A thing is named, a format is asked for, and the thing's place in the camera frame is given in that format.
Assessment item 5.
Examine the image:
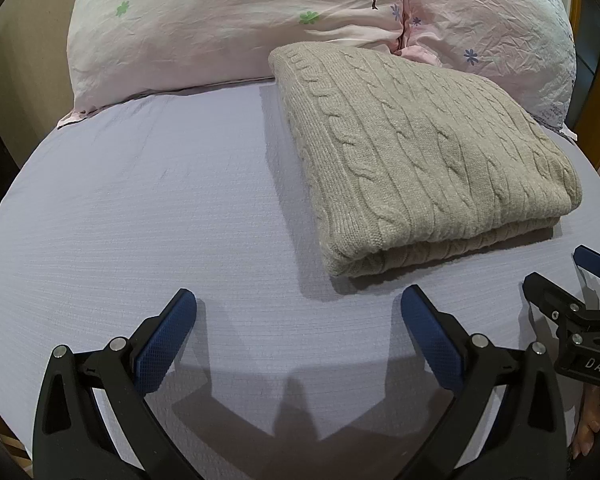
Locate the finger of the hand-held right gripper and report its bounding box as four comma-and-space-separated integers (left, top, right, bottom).
573, 244, 600, 287
522, 271, 589, 332

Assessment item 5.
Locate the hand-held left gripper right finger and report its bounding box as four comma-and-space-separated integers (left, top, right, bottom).
400, 284, 569, 480

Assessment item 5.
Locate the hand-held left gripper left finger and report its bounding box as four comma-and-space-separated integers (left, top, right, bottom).
32, 288, 199, 480

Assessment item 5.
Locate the person's bare foot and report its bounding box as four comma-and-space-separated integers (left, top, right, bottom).
572, 389, 600, 461

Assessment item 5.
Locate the lavender bed sheet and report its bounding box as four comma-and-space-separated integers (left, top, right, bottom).
0, 80, 600, 480

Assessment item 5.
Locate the pink floral pillow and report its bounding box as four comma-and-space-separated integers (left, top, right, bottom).
403, 0, 579, 141
57, 0, 409, 128

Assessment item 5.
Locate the wooden bed frame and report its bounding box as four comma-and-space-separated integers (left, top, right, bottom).
568, 0, 600, 173

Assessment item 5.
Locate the beige cable-knit sweater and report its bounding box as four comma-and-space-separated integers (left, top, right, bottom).
268, 41, 584, 279

